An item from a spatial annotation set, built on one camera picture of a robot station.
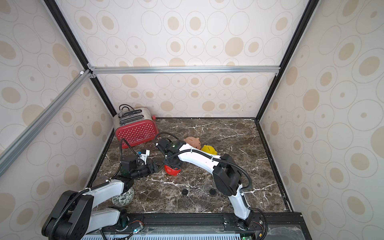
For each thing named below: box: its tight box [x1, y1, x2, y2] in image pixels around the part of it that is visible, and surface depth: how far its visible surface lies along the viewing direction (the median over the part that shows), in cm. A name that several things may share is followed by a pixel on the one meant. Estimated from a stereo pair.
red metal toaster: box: [113, 107, 160, 148], surface depth 98 cm
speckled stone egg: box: [111, 187, 134, 207], surface depth 82 cm
